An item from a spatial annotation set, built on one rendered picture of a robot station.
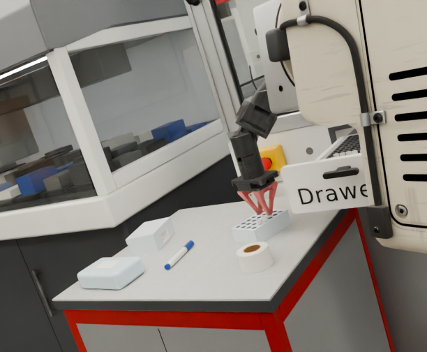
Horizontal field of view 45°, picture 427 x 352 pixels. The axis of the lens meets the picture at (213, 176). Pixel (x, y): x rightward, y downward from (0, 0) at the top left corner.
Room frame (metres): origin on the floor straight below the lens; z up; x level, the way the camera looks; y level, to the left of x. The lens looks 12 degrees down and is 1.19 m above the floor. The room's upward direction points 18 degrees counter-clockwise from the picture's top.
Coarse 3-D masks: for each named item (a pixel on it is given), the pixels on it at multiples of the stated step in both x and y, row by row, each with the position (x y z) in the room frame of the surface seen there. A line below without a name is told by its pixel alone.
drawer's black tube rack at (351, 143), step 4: (352, 136) 1.31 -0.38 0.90; (356, 136) 1.30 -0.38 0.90; (344, 140) 1.29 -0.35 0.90; (348, 140) 1.28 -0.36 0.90; (352, 140) 1.26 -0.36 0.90; (356, 140) 1.26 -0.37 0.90; (340, 144) 1.27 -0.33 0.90; (344, 144) 1.26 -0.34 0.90; (348, 144) 1.24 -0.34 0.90; (352, 144) 1.23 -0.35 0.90; (356, 144) 1.23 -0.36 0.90; (336, 148) 1.24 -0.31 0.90; (340, 148) 1.22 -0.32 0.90; (344, 148) 1.22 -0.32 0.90; (348, 148) 1.20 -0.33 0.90; (352, 148) 1.19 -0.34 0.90; (356, 148) 1.18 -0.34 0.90; (360, 148) 1.16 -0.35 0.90; (332, 152) 1.21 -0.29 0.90; (336, 152) 1.20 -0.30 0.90; (340, 152) 1.19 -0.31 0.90; (360, 152) 1.13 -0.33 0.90; (328, 156) 1.18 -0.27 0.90; (332, 156) 1.17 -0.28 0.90
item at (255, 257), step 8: (240, 248) 1.04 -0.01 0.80; (248, 248) 1.04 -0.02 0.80; (256, 248) 1.03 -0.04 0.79; (264, 248) 1.00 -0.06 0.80; (240, 256) 1.00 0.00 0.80; (248, 256) 0.99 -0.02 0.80; (256, 256) 0.99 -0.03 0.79; (264, 256) 0.99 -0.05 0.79; (240, 264) 1.01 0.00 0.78; (248, 264) 0.99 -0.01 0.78; (256, 264) 0.99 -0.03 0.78; (264, 264) 0.99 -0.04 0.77; (248, 272) 0.99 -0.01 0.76; (256, 272) 0.99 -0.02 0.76
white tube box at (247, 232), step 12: (252, 216) 1.25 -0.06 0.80; (276, 216) 1.18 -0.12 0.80; (288, 216) 1.21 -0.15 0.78; (240, 228) 1.18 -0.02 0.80; (252, 228) 1.16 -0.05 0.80; (264, 228) 1.15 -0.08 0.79; (276, 228) 1.18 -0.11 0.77; (240, 240) 1.18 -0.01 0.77; (252, 240) 1.15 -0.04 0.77; (264, 240) 1.15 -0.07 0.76
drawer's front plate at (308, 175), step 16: (320, 160) 1.06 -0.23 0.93; (336, 160) 1.02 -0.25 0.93; (352, 160) 1.01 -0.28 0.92; (288, 176) 1.09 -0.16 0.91; (304, 176) 1.07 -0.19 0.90; (320, 176) 1.05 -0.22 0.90; (352, 176) 1.01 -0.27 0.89; (288, 192) 1.10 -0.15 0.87; (304, 192) 1.08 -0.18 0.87; (320, 192) 1.06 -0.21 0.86; (336, 192) 1.03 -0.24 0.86; (352, 192) 1.02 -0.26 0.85; (304, 208) 1.08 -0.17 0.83; (320, 208) 1.06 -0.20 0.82; (336, 208) 1.04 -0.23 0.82
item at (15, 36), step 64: (0, 0) 1.64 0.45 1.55; (64, 0) 1.65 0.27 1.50; (128, 0) 1.90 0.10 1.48; (0, 64) 1.68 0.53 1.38; (64, 64) 1.58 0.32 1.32; (128, 192) 1.64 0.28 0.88; (192, 192) 1.93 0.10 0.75; (0, 256) 2.05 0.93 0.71; (64, 256) 1.83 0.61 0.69; (0, 320) 2.17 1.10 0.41; (64, 320) 1.91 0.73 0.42
